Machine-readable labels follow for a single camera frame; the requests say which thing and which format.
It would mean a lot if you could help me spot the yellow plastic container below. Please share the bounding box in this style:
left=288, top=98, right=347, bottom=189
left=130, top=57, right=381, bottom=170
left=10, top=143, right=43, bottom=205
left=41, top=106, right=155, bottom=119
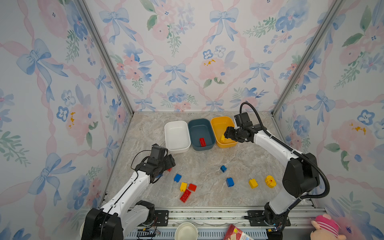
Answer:
left=211, top=117, right=237, bottom=149

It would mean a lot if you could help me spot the white plastic container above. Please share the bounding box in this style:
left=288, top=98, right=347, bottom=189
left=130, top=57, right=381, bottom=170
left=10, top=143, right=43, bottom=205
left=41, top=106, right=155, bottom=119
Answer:
left=165, top=121, right=191, bottom=154

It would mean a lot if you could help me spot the small blue lego brick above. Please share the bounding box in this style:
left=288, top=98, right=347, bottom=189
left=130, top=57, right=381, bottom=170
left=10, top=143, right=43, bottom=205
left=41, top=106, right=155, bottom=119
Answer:
left=220, top=165, right=227, bottom=173

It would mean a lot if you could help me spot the dark teal plastic container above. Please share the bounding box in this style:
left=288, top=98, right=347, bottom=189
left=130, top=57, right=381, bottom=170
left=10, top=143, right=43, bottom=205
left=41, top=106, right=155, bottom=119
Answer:
left=188, top=119, right=216, bottom=151

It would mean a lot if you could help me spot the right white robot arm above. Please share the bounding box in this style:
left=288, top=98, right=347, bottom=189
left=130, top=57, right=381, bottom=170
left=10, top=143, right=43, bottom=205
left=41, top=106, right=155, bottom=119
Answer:
left=224, top=124, right=320, bottom=226

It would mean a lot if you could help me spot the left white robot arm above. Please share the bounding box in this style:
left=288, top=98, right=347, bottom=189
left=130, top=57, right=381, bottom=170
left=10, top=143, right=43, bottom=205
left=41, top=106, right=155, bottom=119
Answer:
left=80, top=155, right=176, bottom=240

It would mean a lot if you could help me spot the light blue lego brick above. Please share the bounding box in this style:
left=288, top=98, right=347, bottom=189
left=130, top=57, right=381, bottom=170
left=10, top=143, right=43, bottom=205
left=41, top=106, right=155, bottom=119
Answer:
left=174, top=174, right=182, bottom=183

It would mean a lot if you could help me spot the long red lego brick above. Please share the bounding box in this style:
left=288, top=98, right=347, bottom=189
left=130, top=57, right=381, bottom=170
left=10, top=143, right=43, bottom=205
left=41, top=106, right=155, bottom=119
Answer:
left=180, top=190, right=192, bottom=203

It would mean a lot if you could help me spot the small red lego brick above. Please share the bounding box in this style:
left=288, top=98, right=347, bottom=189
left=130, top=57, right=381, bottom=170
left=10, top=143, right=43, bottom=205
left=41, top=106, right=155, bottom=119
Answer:
left=188, top=184, right=197, bottom=192

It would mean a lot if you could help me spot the blue lego brick centre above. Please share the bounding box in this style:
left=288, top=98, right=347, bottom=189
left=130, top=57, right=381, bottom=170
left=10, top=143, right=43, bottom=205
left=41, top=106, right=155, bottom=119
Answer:
left=226, top=178, right=235, bottom=188

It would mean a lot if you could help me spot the yellow lego duck piece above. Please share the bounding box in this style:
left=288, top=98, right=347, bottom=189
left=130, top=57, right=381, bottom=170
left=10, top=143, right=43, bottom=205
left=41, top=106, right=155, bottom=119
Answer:
left=265, top=175, right=277, bottom=189

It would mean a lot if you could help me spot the red snack packet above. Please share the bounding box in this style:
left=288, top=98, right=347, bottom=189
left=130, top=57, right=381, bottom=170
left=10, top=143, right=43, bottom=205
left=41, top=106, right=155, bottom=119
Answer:
left=223, top=224, right=254, bottom=240

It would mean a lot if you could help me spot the pink plush toy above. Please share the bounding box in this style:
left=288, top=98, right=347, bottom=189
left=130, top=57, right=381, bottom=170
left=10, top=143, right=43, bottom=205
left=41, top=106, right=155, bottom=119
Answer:
left=310, top=214, right=347, bottom=240

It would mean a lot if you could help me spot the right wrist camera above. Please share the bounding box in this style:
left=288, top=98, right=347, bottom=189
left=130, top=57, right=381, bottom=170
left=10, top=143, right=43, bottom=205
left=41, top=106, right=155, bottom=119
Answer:
left=234, top=112, right=253, bottom=129

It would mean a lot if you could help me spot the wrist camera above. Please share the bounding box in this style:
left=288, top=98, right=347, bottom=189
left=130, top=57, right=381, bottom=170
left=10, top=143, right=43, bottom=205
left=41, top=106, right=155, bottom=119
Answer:
left=150, top=144, right=168, bottom=160
left=234, top=112, right=253, bottom=129

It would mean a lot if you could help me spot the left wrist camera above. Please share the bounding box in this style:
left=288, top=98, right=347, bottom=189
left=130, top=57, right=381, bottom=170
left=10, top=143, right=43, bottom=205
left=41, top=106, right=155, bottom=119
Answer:
left=150, top=144, right=168, bottom=160

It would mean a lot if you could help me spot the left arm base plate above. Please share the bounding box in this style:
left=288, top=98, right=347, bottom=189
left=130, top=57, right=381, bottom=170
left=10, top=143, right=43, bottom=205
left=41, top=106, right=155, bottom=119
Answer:
left=140, top=210, right=170, bottom=228

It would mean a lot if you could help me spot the black corrugated cable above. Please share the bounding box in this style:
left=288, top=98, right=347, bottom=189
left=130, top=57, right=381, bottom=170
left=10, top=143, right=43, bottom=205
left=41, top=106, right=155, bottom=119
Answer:
left=239, top=101, right=331, bottom=200

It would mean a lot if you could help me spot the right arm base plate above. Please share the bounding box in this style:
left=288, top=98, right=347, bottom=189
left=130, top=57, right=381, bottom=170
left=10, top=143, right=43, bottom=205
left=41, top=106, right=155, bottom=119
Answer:
left=244, top=210, right=291, bottom=228

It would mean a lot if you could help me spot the aluminium front rail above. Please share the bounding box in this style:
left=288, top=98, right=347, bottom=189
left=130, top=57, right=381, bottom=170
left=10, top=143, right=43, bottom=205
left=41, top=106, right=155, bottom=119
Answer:
left=86, top=206, right=326, bottom=232

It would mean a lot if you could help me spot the aluminium corner post left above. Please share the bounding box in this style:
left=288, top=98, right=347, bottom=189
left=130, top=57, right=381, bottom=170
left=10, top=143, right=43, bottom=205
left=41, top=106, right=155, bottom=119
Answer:
left=74, top=0, right=134, bottom=117

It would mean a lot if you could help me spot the aluminium corner post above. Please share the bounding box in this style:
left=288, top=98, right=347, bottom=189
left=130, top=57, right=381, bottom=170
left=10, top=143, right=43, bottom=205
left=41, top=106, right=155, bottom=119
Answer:
left=271, top=0, right=345, bottom=117
left=74, top=0, right=134, bottom=117

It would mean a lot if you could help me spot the aluminium corner post right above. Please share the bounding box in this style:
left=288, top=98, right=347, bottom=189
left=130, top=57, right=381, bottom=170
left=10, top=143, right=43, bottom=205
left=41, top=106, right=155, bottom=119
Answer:
left=271, top=0, right=345, bottom=117

